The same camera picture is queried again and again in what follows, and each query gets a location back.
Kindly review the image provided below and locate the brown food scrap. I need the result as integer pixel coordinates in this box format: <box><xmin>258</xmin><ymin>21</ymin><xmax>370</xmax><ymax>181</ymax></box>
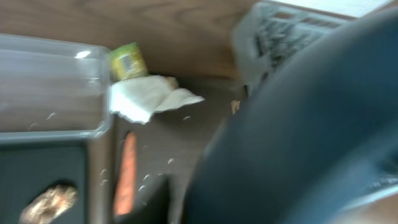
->
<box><xmin>19</xmin><ymin>185</ymin><xmax>78</xmax><ymax>224</ymax></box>

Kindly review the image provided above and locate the black tray bin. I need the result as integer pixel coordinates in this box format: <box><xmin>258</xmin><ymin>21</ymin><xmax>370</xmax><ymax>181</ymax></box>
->
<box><xmin>1</xmin><ymin>142</ymin><xmax>88</xmax><ymax>224</ymax></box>

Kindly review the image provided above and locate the left wooden chopstick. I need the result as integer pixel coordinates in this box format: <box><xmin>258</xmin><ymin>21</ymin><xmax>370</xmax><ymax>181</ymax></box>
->
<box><xmin>231</xmin><ymin>100</ymin><xmax>241</xmax><ymax>114</ymax></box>

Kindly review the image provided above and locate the clear plastic bin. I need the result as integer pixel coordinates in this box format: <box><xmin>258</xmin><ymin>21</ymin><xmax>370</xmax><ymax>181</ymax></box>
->
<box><xmin>1</xmin><ymin>34</ymin><xmax>112</xmax><ymax>142</ymax></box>

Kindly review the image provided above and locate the brown serving tray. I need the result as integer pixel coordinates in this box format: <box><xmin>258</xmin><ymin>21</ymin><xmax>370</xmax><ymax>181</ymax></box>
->
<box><xmin>88</xmin><ymin>77</ymin><xmax>246</xmax><ymax>223</ymax></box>

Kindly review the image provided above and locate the grey plastic dishwasher rack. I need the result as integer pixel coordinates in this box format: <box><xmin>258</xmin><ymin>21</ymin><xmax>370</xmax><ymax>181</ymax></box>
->
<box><xmin>231</xmin><ymin>1</ymin><xmax>348</xmax><ymax>95</ymax></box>

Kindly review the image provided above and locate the blue plate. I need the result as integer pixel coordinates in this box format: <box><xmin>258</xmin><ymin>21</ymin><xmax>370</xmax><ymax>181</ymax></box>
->
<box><xmin>181</xmin><ymin>8</ymin><xmax>397</xmax><ymax>223</ymax></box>

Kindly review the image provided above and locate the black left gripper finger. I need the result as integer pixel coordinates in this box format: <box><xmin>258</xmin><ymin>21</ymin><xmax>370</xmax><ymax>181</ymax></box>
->
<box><xmin>114</xmin><ymin>175</ymin><xmax>171</xmax><ymax>224</ymax></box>

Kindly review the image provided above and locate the orange carrot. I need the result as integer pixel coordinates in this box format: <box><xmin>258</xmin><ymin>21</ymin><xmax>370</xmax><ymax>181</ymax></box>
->
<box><xmin>113</xmin><ymin>132</ymin><xmax>136</xmax><ymax>216</ymax></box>

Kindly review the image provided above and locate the white crumpled napkin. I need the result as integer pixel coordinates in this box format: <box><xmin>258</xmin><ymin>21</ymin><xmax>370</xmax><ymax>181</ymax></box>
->
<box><xmin>110</xmin><ymin>75</ymin><xmax>205</xmax><ymax>124</ymax></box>

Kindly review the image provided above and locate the yellow green wrapper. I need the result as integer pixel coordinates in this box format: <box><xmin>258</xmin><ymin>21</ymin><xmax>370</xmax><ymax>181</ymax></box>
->
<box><xmin>109</xmin><ymin>42</ymin><xmax>148</xmax><ymax>82</ymax></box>

